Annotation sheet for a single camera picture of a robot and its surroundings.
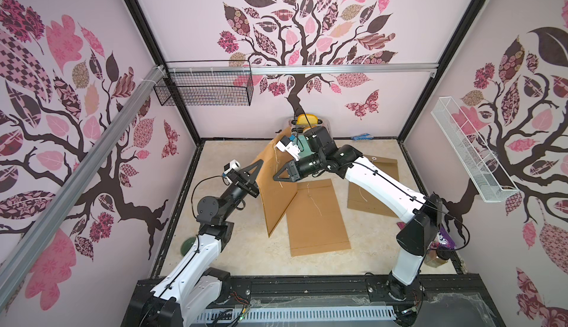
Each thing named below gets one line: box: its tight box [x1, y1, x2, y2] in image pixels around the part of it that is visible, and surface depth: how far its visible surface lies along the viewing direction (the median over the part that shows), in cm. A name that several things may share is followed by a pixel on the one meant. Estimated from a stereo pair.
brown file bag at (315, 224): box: [286, 179, 352, 257], surface depth 92 cm
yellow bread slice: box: [296, 113, 319, 125], surface depth 106 cm
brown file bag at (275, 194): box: [252, 127, 299, 238], surface depth 67 cm
